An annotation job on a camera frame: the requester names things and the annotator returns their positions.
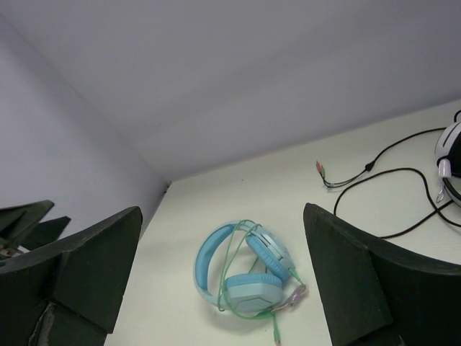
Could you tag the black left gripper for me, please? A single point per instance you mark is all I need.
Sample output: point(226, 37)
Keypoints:
point(21, 230)

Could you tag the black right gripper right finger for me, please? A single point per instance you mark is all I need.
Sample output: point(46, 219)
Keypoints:
point(376, 293)

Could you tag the white black headphones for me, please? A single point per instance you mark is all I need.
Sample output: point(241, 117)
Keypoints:
point(447, 152)

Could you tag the light blue headphones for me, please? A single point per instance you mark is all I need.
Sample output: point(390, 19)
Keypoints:
point(243, 267)

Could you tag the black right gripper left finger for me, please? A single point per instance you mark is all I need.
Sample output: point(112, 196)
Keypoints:
point(70, 291)

